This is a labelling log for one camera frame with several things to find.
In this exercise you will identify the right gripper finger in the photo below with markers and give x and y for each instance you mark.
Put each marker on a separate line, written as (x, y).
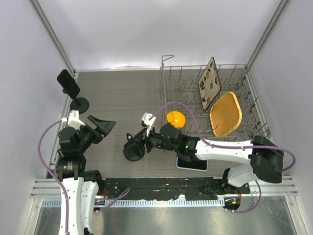
(138, 138)
(135, 151)

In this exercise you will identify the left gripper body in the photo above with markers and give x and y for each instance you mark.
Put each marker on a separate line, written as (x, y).
(88, 135)

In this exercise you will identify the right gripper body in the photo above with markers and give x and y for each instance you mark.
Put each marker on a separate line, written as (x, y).
(154, 140)

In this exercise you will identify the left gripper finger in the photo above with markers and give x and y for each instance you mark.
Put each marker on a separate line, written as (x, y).
(105, 127)
(97, 122)

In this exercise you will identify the black phone stand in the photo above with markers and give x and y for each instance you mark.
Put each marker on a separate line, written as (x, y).
(125, 152)
(79, 104)

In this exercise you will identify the black phone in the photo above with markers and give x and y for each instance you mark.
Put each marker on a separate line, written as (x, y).
(68, 84)

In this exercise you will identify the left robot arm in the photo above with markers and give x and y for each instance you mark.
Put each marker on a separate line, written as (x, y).
(78, 186)

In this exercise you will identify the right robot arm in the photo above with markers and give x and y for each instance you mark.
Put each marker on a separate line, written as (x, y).
(259, 158)

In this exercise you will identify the phone in light blue case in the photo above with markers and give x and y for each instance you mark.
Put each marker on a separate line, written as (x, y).
(193, 165)

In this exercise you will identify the yellow bowl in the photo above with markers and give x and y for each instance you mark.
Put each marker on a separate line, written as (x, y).
(177, 119)

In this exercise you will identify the floral square plate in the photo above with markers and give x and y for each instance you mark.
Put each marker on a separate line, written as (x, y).
(209, 84)

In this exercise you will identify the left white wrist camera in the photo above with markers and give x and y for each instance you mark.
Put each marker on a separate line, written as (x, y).
(73, 120)

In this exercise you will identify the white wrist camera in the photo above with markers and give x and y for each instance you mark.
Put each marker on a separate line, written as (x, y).
(147, 121)
(73, 120)

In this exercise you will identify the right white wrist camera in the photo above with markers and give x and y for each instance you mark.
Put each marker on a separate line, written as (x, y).
(147, 121)

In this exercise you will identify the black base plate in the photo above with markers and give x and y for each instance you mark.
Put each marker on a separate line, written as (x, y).
(164, 189)

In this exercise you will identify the grey wire dish rack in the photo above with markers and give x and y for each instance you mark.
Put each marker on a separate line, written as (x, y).
(180, 84)

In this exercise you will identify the white cable duct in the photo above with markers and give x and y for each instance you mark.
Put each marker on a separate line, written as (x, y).
(180, 202)

